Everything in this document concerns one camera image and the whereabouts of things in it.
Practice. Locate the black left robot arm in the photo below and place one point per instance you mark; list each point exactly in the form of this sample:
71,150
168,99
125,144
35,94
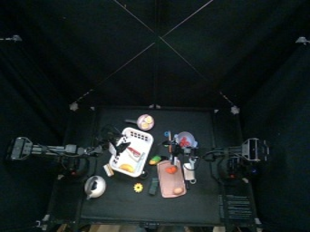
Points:
48,149

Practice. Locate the silver metal bowl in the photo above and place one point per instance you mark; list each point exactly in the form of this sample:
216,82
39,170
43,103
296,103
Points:
95,186

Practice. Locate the orange stick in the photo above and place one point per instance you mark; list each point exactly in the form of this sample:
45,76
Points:
169,145

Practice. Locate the white plastic basket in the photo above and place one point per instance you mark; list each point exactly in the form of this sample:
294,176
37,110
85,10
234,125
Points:
136,142

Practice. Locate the pink cutting board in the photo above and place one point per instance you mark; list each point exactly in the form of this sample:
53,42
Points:
171,184

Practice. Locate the small wooden block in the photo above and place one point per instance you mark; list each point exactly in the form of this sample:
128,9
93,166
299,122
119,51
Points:
108,170

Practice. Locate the yellow toy banana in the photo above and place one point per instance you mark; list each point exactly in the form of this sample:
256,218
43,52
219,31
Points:
127,167

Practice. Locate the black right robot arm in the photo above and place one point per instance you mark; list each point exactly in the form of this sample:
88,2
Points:
242,150

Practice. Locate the grey toy knife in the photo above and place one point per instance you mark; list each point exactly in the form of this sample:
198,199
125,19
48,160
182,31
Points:
139,162

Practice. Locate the grey frame clamp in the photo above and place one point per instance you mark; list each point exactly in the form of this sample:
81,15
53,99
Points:
13,38
302,40
234,109
73,106

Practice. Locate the white label sticker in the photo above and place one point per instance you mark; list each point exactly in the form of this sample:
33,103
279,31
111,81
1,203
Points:
238,208

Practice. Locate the yellow gear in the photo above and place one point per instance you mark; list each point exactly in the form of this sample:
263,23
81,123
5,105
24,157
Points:
137,187

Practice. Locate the blue gear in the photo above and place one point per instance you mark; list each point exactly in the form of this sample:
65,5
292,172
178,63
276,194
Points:
167,133

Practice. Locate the red white toy food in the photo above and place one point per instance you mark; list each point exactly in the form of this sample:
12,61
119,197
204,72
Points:
133,152

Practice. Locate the pink pan with eggs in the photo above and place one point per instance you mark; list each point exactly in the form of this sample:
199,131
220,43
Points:
144,122

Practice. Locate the red toy tomato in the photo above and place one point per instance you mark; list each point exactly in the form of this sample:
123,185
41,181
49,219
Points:
171,170

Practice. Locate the orange toy egg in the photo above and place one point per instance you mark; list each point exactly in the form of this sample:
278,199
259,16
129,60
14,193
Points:
178,190

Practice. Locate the green yellow toy vegetable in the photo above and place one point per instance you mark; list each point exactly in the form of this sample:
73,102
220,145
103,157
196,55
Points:
153,160

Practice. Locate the dark green block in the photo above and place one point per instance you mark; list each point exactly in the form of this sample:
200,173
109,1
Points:
152,186

